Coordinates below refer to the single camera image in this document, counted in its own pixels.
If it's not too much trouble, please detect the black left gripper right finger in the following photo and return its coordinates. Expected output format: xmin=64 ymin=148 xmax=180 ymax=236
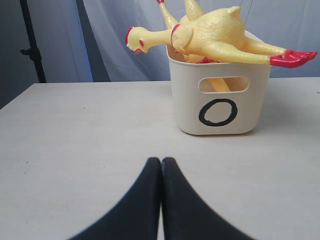
xmin=161 ymin=157 xmax=252 ymax=240

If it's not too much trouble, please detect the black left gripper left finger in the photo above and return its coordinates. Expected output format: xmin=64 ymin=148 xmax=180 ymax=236
xmin=71 ymin=157 xmax=162 ymax=240

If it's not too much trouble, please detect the yellow rubber chicken top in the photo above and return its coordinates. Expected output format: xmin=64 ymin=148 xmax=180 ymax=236
xmin=125 ymin=6 xmax=317 ymax=68

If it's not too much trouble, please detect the yellow rubber chicken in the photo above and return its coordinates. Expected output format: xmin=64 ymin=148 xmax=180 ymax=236
xmin=157 ymin=0 xmax=231 ymax=92
xmin=125 ymin=6 xmax=317 ymax=68

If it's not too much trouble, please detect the white bin marked O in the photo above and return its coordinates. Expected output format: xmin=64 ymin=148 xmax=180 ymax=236
xmin=165 ymin=29 xmax=273 ymax=136

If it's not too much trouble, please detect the black light stand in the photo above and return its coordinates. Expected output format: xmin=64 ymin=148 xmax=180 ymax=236
xmin=19 ymin=0 xmax=47 ymax=84

